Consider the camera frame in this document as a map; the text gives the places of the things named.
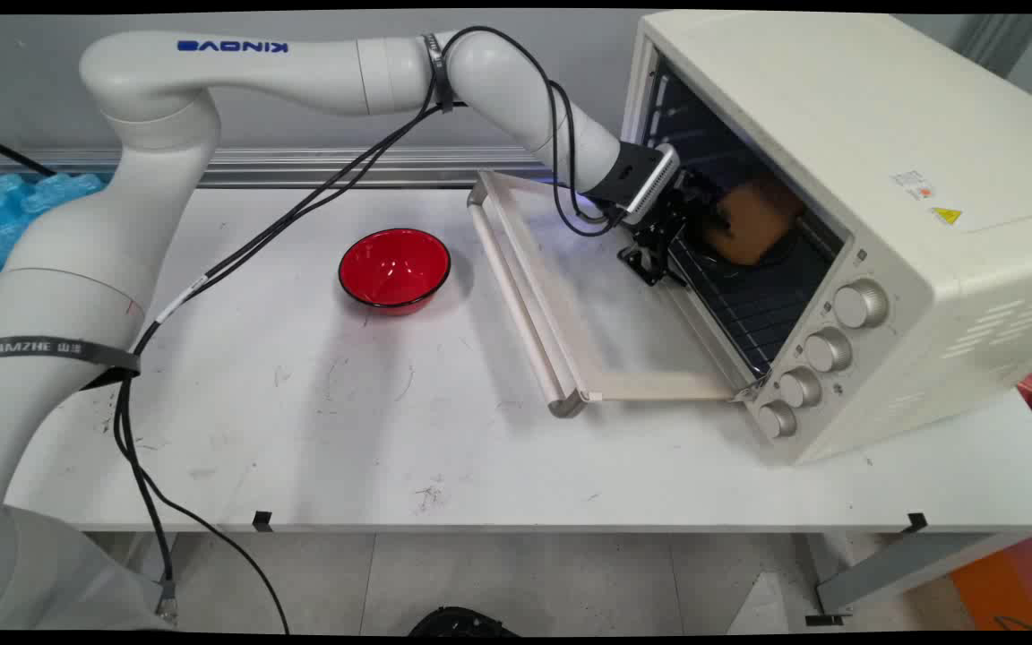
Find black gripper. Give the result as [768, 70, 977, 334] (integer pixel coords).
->
[619, 173, 737, 288]

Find brown bread slice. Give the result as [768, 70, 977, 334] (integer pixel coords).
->
[715, 175, 808, 267]

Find black round pan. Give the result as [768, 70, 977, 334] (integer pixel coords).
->
[700, 193, 804, 275]

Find cream glass oven door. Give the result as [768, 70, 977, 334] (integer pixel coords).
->
[467, 168, 772, 419]

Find largest silver oven knob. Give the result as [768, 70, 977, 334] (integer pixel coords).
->
[833, 279, 890, 330]

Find cream toaster oven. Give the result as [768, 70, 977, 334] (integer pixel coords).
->
[619, 11, 1032, 467]

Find white label sticker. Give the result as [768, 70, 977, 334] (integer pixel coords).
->
[891, 168, 937, 203]

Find red bowl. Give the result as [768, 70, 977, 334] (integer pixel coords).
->
[338, 228, 452, 316]

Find grey table leg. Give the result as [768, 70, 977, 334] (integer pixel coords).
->
[805, 533, 1032, 621]

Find black round floor object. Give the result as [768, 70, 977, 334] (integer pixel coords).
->
[408, 606, 519, 637]

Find orange floor box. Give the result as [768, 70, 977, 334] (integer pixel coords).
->
[950, 536, 1032, 633]

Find thin black rod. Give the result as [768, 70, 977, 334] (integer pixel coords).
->
[0, 128, 57, 178]

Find blue bubble wrap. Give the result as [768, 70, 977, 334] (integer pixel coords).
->
[0, 172, 110, 328]

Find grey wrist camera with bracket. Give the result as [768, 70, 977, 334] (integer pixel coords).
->
[583, 142, 681, 226]

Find oven wire rack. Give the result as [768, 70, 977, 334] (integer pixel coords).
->
[650, 202, 844, 377]

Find black elbow velcro strap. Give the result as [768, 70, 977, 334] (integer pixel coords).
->
[421, 33, 456, 114]

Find aluminium rail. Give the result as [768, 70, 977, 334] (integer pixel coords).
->
[0, 146, 555, 189]

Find black cable with white label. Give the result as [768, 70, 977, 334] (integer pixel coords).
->
[113, 76, 445, 624]

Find black SAMZHE velcro strap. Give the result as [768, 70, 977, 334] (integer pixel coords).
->
[0, 336, 142, 391]

